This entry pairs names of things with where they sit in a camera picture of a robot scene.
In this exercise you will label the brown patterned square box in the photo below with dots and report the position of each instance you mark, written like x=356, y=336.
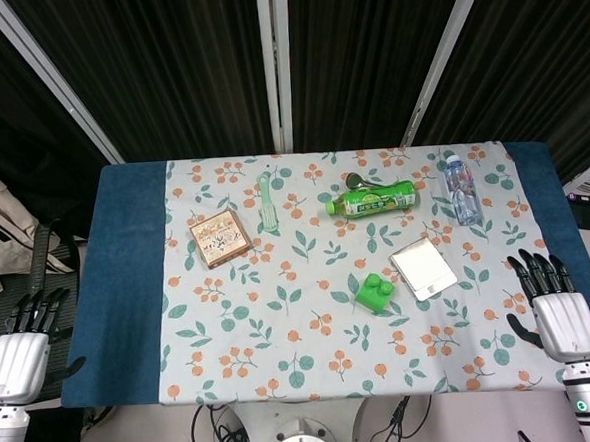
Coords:
x=220, y=238

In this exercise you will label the light green plastic comb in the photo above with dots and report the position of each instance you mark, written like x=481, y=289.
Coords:
x=268, y=202

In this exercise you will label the small silver digital scale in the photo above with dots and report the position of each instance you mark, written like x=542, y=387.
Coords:
x=422, y=269

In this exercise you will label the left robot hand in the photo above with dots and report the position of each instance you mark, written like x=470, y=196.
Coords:
x=15, y=357

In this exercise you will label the floral patterned tablecloth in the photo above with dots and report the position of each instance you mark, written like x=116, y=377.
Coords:
x=307, y=330

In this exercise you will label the green plastic toy block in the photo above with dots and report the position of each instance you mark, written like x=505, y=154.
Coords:
x=374, y=292

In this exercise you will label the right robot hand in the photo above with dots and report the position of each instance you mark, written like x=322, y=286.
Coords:
x=564, y=320

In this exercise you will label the white partition frame post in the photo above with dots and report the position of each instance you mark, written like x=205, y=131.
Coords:
x=275, y=67
x=442, y=54
x=51, y=78

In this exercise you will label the blue table cover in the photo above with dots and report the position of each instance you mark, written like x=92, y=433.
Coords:
x=114, y=292

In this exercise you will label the green tea bottle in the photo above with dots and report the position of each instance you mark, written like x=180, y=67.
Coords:
x=374, y=200

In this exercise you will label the clear water bottle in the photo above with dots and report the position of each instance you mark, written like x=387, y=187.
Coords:
x=460, y=191

